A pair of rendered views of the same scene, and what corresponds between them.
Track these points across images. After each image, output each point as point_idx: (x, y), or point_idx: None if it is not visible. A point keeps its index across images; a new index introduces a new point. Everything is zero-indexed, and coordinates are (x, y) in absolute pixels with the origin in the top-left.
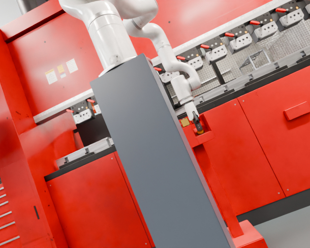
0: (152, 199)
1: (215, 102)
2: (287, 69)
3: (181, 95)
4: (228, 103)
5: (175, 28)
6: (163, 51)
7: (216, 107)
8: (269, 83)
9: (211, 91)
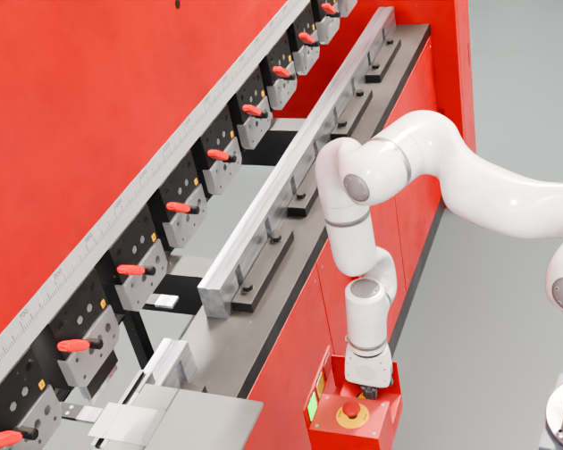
0: None
1: (296, 287)
2: None
3: (381, 336)
4: (308, 283)
5: (191, 31)
6: (367, 229)
7: (298, 300)
8: None
9: (250, 243)
